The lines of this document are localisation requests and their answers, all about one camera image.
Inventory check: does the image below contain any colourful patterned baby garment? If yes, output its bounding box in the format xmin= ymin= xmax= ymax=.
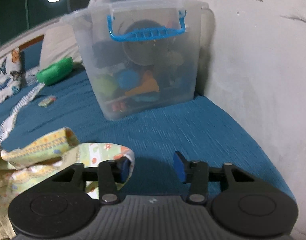
xmin=0 ymin=127 xmax=135 ymax=239

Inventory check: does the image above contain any small clear plastic packet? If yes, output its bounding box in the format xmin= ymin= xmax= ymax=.
xmin=38 ymin=95 xmax=56 ymax=107

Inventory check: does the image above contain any blue bin handle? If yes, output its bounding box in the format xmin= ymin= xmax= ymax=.
xmin=107 ymin=11 xmax=187 ymax=42

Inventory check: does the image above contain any green round cushion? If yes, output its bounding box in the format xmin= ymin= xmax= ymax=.
xmin=36 ymin=57 xmax=74 ymax=86

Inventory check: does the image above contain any clear plastic storage bin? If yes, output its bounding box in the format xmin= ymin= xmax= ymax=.
xmin=63 ymin=0 xmax=213 ymax=120

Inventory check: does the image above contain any blue bed cover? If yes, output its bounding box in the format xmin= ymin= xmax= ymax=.
xmin=0 ymin=39 xmax=297 ymax=203

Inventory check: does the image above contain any grey pillow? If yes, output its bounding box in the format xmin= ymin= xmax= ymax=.
xmin=39 ymin=23 xmax=82 ymax=70

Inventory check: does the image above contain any dark window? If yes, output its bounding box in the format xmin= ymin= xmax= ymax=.
xmin=0 ymin=0 xmax=89 ymax=47

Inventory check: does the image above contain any white patterned bed sheet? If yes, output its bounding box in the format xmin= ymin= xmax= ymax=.
xmin=0 ymin=83 xmax=45 ymax=144

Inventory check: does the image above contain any large butterfly print pillow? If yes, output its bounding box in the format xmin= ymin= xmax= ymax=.
xmin=0 ymin=48 xmax=22 ymax=104

